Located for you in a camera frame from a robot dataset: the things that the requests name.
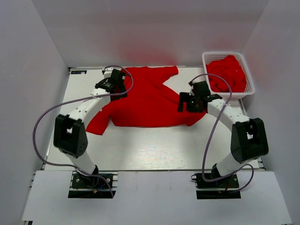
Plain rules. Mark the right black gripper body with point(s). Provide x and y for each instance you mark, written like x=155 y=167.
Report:
x=193 y=104

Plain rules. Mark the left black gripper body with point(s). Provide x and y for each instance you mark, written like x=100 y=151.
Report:
x=122 y=89

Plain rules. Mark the red t shirt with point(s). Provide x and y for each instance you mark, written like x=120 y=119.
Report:
x=149 y=103

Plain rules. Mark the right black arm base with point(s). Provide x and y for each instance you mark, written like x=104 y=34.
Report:
x=227 y=188

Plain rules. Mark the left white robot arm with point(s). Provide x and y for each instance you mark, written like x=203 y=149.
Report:
x=70 y=130

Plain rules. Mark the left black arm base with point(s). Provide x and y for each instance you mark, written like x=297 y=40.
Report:
x=79 y=189

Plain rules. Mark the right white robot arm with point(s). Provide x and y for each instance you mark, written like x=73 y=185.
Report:
x=248 y=136

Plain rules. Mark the red t shirts pile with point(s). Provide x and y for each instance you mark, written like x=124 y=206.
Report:
x=230 y=70

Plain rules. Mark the blue table label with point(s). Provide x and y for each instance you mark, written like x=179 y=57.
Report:
x=78 y=72

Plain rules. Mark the white plastic basket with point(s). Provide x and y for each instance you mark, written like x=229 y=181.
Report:
x=208 y=57

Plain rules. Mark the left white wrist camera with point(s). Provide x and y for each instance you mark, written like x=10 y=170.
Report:
x=107 y=71

